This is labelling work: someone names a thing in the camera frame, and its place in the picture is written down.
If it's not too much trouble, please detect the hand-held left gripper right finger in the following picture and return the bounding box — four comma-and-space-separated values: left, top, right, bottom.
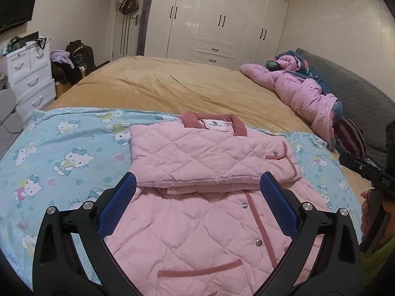
260, 173, 362, 296

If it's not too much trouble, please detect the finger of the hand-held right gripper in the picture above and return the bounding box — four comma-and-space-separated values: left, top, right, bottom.
338, 152, 376, 181

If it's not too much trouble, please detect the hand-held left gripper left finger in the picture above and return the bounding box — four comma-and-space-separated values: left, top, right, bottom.
32, 172, 138, 296

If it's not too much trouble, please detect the pink quilted jacket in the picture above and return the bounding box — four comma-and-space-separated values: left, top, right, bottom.
106, 111, 332, 296

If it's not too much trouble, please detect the person's right forearm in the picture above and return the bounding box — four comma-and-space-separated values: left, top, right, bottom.
359, 237, 395, 287

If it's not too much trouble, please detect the dark clothes pile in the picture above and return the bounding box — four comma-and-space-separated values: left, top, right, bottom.
51, 63, 86, 86

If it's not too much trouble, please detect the person's right hand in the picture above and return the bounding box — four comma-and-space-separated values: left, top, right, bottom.
360, 190, 371, 237

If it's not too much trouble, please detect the dark striped pillow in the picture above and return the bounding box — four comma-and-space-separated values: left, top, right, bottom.
333, 118, 368, 158

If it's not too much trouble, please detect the grey padded headboard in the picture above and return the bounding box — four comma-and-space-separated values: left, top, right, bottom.
295, 48, 395, 170

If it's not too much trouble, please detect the cartoon cat printed blanket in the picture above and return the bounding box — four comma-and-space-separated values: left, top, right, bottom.
0, 107, 365, 287

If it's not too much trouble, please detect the pink floral quilt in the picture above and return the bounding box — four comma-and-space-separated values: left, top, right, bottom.
240, 54, 343, 151

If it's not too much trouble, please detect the grey low cabinet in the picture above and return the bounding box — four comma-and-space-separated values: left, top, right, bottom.
0, 88, 24, 161

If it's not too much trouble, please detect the tan bed sheet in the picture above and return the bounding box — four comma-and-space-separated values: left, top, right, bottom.
45, 55, 371, 198

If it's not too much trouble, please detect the white drawer cabinet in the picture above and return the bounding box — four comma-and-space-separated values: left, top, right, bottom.
4, 32, 56, 116

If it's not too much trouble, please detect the black bag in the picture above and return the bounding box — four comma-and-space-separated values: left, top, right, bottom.
65, 40, 96, 77

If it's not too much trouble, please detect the purple garment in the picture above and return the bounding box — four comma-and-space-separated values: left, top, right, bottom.
50, 49, 75, 68

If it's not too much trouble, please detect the room door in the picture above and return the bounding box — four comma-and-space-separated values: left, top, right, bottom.
113, 0, 149, 61

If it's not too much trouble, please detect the white wardrobe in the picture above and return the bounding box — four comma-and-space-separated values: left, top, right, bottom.
143, 0, 292, 67

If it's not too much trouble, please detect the black flat television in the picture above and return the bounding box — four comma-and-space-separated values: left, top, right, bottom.
0, 0, 42, 33

